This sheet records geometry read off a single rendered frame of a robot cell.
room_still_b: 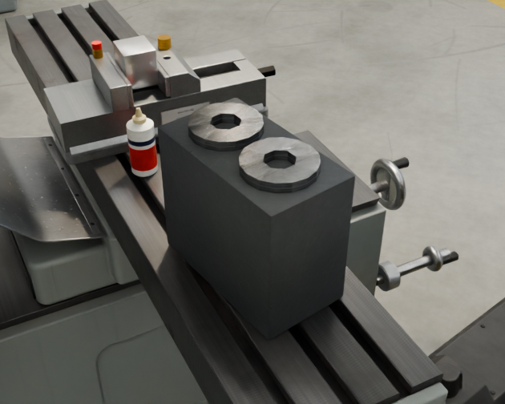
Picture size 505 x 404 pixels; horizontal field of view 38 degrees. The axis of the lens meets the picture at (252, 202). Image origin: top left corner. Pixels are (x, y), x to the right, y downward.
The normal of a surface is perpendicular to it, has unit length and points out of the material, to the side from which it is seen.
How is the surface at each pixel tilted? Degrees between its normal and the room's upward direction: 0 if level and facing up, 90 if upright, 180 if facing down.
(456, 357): 0
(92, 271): 90
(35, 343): 90
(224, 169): 0
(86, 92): 0
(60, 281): 90
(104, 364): 90
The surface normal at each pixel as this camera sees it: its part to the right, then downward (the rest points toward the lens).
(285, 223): 0.61, 0.48
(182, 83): 0.42, 0.55
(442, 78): 0.00, -0.79
